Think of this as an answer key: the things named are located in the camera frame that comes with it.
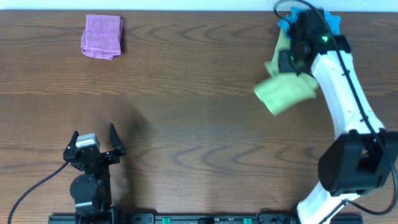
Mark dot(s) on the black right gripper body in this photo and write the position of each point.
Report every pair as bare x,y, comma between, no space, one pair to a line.
298,65

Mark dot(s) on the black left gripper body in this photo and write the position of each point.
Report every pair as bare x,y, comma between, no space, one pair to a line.
101,168

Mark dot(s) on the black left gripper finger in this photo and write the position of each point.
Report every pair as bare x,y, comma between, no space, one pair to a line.
72,143
116,142

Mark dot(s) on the light green cloth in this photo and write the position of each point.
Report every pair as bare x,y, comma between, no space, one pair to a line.
283,91

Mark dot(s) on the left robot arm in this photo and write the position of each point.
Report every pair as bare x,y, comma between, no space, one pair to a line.
91,191

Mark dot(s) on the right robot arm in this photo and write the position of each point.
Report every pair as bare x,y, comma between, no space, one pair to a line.
363,154

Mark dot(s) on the crumpled blue cloth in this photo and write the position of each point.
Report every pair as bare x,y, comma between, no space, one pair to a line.
334,20

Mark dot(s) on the olive green cloth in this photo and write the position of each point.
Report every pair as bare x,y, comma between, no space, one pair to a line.
303,80

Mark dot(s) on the folded pink cloth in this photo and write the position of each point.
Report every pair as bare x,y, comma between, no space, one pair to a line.
102,36

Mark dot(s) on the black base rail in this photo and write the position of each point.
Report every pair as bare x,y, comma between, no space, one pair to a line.
148,218

